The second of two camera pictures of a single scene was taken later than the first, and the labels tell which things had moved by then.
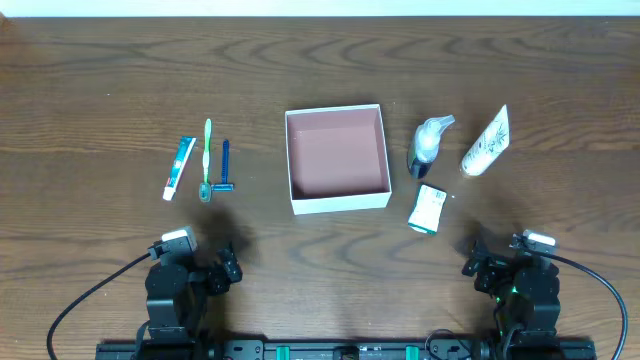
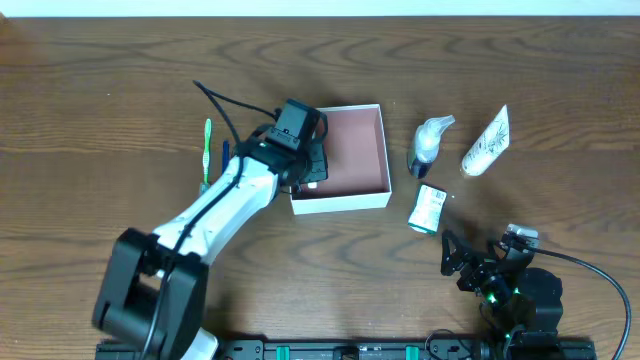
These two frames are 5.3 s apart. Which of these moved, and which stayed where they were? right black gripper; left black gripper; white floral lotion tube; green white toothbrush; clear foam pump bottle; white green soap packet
Moved: right black gripper; left black gripper
Stayed: white green soap packet; white floral lotion tube; green white toothbrush; clear foam pump bottle
